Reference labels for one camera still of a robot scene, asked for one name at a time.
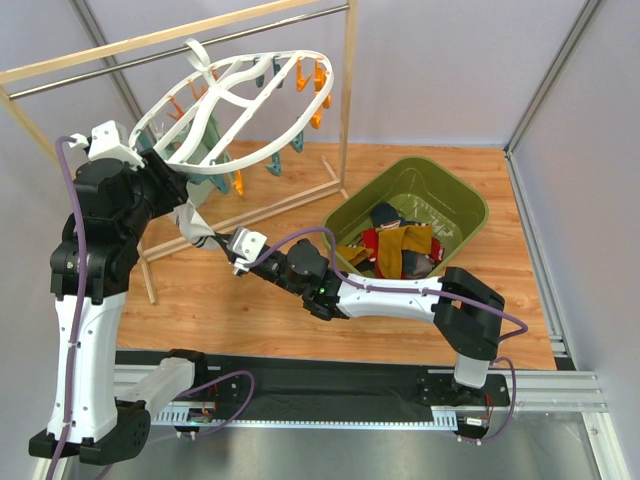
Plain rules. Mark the white sock black stripes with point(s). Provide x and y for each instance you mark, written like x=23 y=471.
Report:
x=193 y=227

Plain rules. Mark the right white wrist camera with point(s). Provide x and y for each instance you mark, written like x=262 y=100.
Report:
x=256 y=242

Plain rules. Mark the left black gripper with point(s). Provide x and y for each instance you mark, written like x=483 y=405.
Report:
x=170 y=182

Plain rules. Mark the olive green plastic basket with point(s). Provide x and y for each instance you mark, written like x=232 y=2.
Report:
x=422 y=191

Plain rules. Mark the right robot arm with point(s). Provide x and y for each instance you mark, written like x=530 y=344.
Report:
x=467 y=312

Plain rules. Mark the mustard yellow sock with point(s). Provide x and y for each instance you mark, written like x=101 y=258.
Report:
x=354 y=254
x=395 y=241

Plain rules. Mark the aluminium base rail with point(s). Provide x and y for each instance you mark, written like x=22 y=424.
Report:
x=531 y=391

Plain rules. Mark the metal hanging rod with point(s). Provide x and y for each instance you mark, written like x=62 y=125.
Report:
x=158 y=37

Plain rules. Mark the grey sock red stripes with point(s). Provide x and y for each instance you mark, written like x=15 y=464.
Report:
x=416 y=265

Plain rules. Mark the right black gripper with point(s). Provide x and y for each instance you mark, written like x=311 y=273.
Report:
x=227 y=241

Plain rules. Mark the red panda sock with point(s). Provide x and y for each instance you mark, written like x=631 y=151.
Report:
x=437 y=251

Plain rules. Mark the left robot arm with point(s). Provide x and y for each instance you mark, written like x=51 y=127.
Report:
x=113 y=203

